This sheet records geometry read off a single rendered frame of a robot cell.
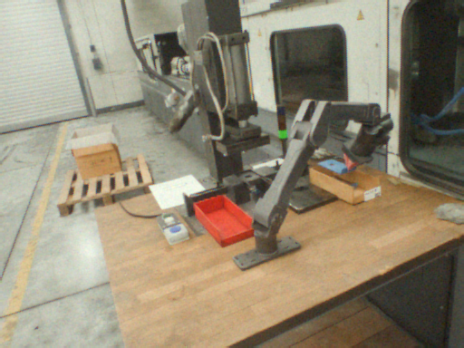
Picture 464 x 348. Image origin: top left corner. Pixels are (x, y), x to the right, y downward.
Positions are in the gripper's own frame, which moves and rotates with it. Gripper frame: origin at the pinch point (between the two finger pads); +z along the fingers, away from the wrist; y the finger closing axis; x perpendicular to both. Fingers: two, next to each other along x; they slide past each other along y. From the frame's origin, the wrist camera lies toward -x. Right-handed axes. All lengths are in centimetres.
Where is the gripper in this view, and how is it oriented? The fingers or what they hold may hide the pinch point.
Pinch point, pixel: (349, 168)
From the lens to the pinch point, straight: 139.4
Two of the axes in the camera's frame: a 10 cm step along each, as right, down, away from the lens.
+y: -4.2, -7.2, 5.5
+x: -9.0, 2.6, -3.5
